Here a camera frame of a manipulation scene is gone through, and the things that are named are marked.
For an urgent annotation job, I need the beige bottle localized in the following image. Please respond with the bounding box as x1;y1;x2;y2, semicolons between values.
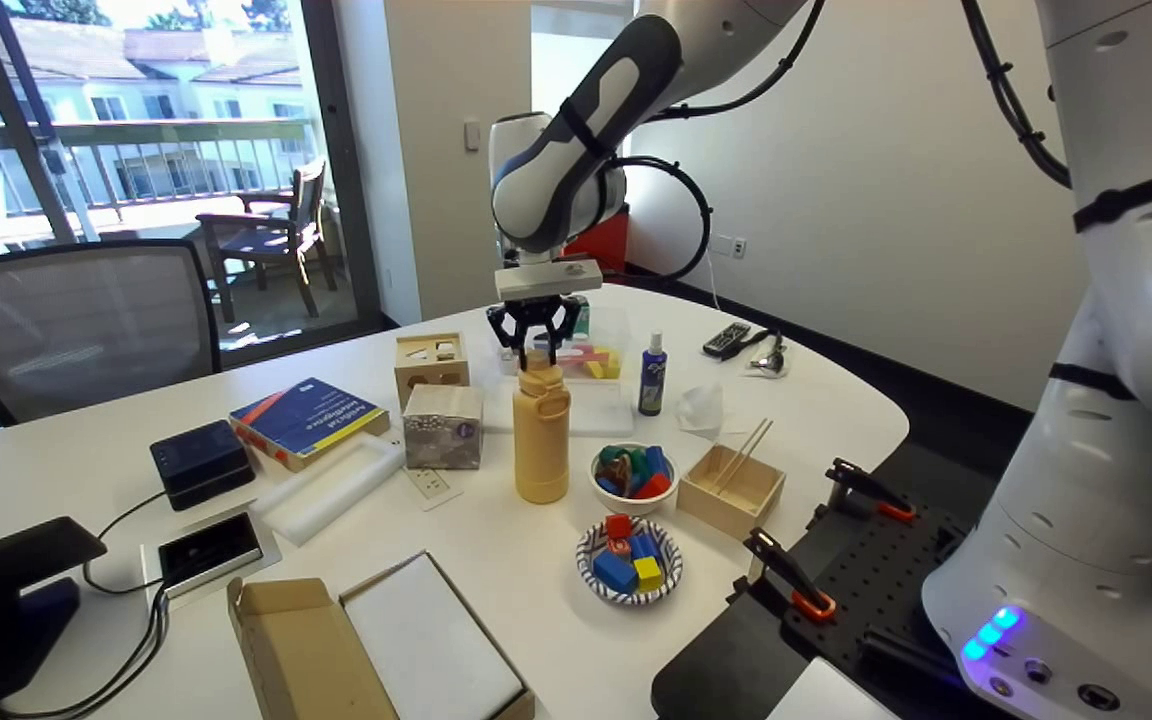
513;341;575;506

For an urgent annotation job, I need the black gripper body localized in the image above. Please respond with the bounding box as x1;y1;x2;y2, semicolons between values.
484;291;592;349

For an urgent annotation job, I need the brown cardboard box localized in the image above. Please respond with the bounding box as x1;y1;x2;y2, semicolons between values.
222;573;401;720

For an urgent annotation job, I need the wooden outdoor chair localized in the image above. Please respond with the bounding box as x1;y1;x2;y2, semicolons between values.
190;154;342;324

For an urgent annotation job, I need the open wooden box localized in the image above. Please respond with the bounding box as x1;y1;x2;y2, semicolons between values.
673;440;793;543

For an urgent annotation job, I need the white board in brown frame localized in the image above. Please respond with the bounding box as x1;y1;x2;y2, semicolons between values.
337;548;536;720

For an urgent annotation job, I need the wooden shape sorter box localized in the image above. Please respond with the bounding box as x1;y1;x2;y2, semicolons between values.
391;328;475;409

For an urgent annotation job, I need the black square box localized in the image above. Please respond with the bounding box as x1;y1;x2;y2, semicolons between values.
145;415;258;515

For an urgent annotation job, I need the black smartphone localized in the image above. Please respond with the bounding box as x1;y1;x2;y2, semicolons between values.
152;513;267;589

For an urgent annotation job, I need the white foam block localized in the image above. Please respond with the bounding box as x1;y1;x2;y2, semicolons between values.
258;437;408;548

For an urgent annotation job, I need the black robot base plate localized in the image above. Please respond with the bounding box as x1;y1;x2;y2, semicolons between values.
647;437;1013;720

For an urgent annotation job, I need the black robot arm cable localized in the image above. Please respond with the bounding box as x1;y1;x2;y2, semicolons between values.
954;0;1074;191

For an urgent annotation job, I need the black door frame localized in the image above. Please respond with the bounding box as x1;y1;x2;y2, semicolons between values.
295;0;389;331

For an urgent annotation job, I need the pink yellow block pack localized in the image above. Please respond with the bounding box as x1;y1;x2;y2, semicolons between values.
556;341;623;383

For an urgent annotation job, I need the black orange clamp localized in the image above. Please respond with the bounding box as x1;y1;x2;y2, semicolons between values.
823;451;922;529
741;522;845;627

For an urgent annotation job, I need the blue spray bottle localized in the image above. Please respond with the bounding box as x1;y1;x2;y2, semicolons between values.
635;328;673;421

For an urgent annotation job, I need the grey mesh office chair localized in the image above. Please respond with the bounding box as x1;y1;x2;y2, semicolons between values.
0;234;229;430

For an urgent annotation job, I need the red cabinet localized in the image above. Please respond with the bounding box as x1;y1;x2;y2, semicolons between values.
558;209;635;286

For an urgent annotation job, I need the clear plastic cup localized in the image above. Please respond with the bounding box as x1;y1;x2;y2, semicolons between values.
673;380;730;440

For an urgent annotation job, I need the black table cable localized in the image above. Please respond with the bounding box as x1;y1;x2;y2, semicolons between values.
74;489;177;598
0;589;172;720

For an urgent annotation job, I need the thin wooden stick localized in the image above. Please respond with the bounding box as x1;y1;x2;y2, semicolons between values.
730;415;770;467
741;415;781;467

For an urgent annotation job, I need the blue patterned paper plate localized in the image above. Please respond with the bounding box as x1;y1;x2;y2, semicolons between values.
570;513;686;610

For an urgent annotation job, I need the black remote control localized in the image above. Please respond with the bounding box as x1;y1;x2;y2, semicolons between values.
699;317;755;364

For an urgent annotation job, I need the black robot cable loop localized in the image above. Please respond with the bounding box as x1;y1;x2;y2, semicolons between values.
598;151;718;286

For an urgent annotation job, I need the white bowl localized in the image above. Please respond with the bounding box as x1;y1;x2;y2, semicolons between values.
586;440;681;513

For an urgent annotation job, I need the yellow block in plate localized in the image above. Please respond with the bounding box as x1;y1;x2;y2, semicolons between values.
628;551;673;596

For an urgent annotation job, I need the blue book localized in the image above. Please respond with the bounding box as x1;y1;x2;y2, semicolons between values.
229;371;391;471

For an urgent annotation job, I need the blue block in plate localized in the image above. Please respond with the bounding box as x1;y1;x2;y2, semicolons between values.
586;548;638;596

